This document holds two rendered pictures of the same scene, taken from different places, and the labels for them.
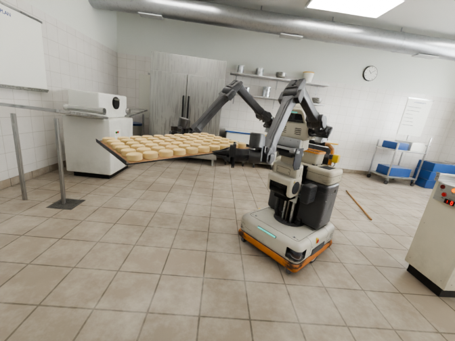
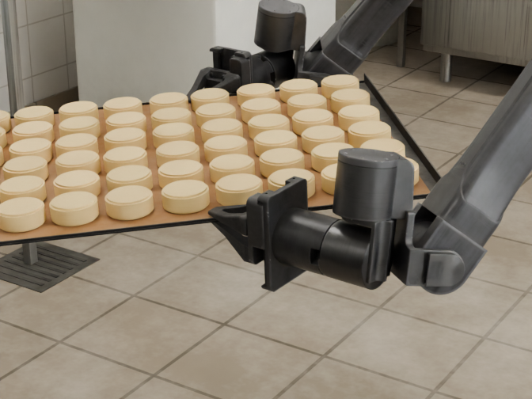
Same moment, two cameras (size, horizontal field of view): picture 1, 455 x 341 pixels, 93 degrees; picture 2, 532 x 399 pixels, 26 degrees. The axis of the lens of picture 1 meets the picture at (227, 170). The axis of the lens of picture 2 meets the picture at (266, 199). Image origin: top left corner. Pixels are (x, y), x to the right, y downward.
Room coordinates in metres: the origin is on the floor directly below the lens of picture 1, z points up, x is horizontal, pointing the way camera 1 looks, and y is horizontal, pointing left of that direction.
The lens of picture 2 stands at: (0.04, -0.62, 1.47)
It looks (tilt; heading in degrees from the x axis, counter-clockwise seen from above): 23 degrees down; 36
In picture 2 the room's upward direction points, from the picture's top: straight up
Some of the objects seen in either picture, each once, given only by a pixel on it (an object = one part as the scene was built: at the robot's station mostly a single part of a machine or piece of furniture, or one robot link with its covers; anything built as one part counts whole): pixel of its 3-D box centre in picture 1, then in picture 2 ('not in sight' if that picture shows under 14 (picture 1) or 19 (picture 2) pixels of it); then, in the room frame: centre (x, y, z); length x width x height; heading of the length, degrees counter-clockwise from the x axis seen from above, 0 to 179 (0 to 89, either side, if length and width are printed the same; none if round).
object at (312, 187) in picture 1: (292, 190); not in sight; (1.65, -0.54, 0.61); 0.28 x 0.27 x 0.25; 44
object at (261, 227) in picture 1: (286, 230); not in sight; (1.81, -0.62, 0.16); 0.67 x 0.64 x 0.25; 134
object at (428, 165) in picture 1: (437, 166); not in sight; (5.03, -4.86, 0.50); 0.60 x 0.40 x 0.20; 96
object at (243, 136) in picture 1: (235, 147); not in sight; (4.92, -0.11, 0.39); 0.64 x 0.54 x 0.77; 6
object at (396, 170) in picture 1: (393, 170); not in sight; (5.04, -3.90, 0.29); 0.56 x 0.38 x 0.20; 101
